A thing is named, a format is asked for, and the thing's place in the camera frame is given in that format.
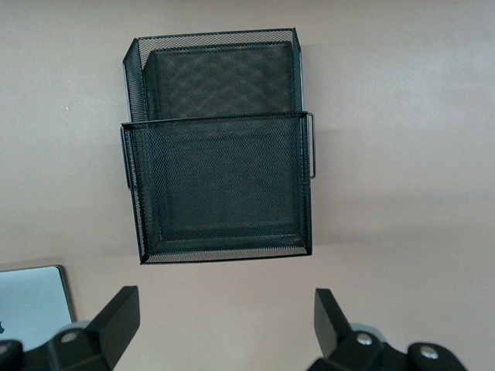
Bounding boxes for silver closed laptop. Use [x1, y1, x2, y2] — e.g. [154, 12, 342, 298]
[0, 264, 74, 342]

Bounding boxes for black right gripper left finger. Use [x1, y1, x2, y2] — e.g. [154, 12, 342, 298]
[22, 285, 140, 371]

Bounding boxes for black mesh two-tier tray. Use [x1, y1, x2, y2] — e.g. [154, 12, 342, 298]
[119, 27, 319, 266]

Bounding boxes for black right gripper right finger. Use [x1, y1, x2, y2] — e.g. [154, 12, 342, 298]
[309, 288, 465, 371]

